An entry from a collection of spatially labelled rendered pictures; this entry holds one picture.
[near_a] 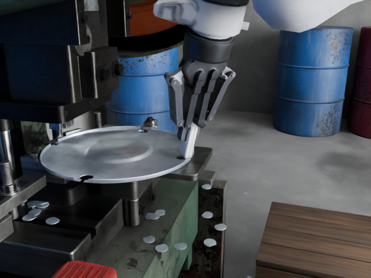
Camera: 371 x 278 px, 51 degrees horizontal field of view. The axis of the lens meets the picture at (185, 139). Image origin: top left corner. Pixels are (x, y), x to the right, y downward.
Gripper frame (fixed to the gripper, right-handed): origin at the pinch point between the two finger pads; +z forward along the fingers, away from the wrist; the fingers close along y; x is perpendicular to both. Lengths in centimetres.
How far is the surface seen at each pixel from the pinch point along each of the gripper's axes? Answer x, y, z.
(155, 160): 0.5, -5.5, 4.2
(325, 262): -13, 48, 45
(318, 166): 71, 173, 111
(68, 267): -18.0, -27.2, 0.1
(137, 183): 0.8, -8.5, 9.2
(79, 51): 12.8, -15.9, -12.3
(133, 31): 43.0, 8.5, -2.6
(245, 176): 85, 120, 116
